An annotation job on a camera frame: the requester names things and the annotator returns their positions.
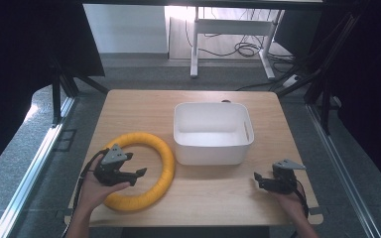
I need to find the black tripod stand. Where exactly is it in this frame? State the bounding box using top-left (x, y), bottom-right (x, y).
top-left (48, 54), bottom-right (109, 127)

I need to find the black curtain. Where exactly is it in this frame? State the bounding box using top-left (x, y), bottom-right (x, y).
top-left (309, 0), bottom-right (381, 199)
top-left (0, 0), bottom-right (106, 181)

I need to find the white plastic bin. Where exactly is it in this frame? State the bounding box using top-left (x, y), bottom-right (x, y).
top-left (173, 101), bottom-right (255, 167)

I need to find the black metal stand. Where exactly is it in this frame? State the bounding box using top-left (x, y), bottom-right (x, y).
top-left (270, 4), bottom-right (365, 135)

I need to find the aluminium floor rail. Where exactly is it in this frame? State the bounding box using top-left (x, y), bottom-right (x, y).
top-left (305, 102), bottom-right (381, 238)
top-left (0, 96), bottom-right (76, 238)

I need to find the black power strip cable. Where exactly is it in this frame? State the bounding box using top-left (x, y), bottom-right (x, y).
top-left (235, 80), bottom-right (286, 92)

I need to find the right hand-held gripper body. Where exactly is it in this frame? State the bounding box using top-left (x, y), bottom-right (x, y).
top-left (267, 159), bottom-right (308, 195)

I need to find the white power strip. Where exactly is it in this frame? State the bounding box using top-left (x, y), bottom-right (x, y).
top-left (282, 74), bottom-right (303, 89)

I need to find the person's right hand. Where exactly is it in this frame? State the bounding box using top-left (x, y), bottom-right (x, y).
top-left (269, 188), bottom-right (310, 222)

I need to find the bundle of black floor cables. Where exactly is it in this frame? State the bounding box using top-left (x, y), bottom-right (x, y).
top-left (184, 8), bottom-right (296, 74)

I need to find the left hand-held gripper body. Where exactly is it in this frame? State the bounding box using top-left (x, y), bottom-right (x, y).
top-left (93, 144), bottom-right (129, 186)

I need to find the right hand-held gripper cable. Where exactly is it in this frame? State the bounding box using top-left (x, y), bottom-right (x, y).
top-left (289, 178), bottom-right (311, 238)

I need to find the yellow foam ring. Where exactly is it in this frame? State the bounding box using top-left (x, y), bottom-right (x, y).
top-left (102, 132), bottom-right (177, 212)

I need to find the person's left hand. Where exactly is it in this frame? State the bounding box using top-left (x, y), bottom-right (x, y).
top-left (77, 156), bottom-right (131, 214)

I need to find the white metal desk frame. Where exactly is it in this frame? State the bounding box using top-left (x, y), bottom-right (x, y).
top-left (190, 6), bottom-right (283, 80)

